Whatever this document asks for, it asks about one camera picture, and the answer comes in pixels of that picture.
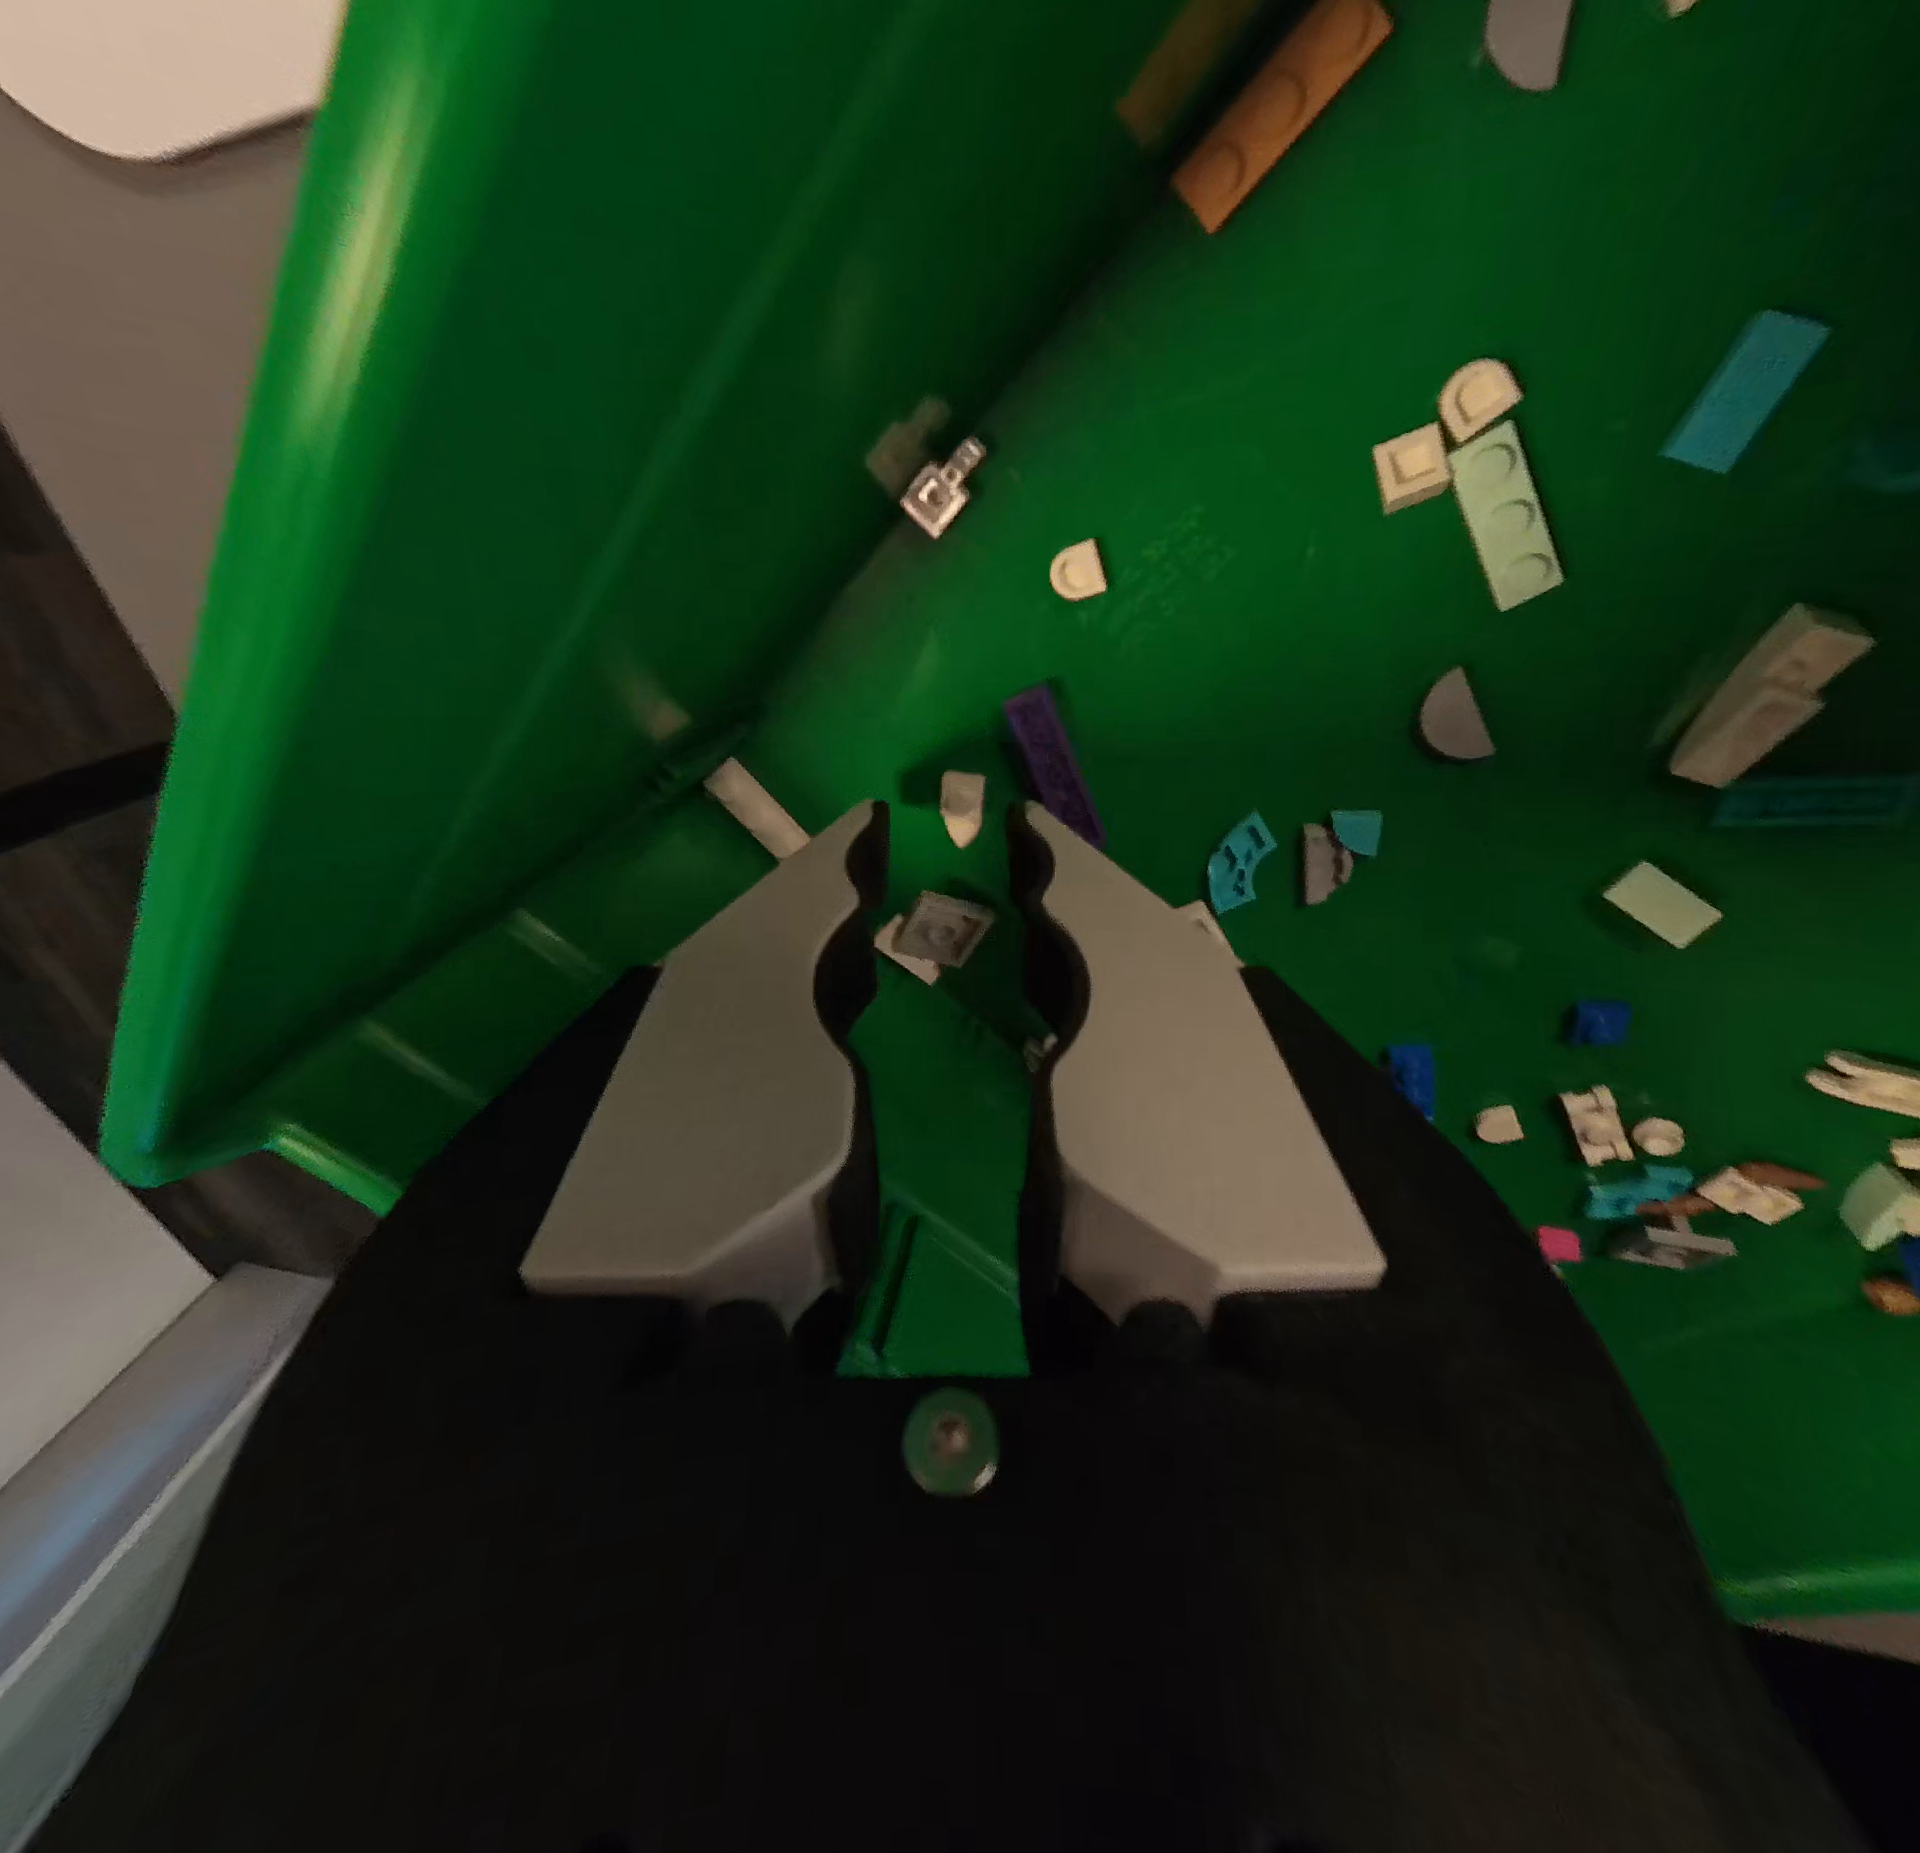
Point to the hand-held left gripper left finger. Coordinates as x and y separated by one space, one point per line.
705 1104

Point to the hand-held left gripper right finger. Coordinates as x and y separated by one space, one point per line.
1185 1119

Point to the grey square lego plate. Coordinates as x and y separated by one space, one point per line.
946 932

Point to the green plastic bin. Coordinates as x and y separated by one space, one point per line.
601 381

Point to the small blue lego plate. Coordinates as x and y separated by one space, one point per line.
1598 1024
1410 1076

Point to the teal curved lego plate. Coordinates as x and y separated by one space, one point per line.
1244 863

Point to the grey quarter-round lego tile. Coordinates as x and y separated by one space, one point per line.
1321 866

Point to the white lego bar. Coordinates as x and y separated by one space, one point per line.
750 803

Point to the small teal lego tile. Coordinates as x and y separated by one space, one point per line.
1357 830

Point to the white lego tooth piece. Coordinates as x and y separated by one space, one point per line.
960 809

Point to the purple lego tile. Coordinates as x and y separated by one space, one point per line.
1052 757

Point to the small grey half-round lego tile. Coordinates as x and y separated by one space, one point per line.
1453 719

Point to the mint green lego tile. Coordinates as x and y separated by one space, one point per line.
1660 902

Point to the small white half-round lego tile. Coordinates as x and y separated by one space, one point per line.
1077 571

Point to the heap of mixed lego pieces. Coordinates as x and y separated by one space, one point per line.
1748 1193

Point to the clear grey lego clip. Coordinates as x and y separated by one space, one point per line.
939 498

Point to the mint green lego plate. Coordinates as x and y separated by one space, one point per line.
1507 518

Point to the white square lego tile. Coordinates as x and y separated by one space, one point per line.
1410 467

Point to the long white lego bricks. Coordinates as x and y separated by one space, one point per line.
1762 698

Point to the white rounded lego brick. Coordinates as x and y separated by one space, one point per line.
1476 402

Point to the orange lego plate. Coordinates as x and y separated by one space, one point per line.
1283 97

